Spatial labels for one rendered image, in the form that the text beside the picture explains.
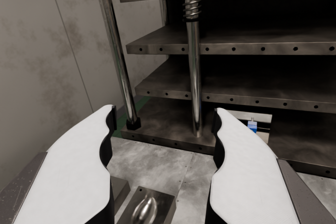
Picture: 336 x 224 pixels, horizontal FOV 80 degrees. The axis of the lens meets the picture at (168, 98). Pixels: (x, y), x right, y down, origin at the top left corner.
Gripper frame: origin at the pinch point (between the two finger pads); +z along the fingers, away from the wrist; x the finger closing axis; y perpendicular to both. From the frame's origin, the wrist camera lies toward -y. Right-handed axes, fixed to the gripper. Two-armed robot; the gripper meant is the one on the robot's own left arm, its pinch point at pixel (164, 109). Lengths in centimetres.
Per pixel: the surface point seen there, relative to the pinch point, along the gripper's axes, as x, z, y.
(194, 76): 12, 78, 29
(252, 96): 40, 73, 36
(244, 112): 38, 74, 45
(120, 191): -17, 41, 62
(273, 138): 56, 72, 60
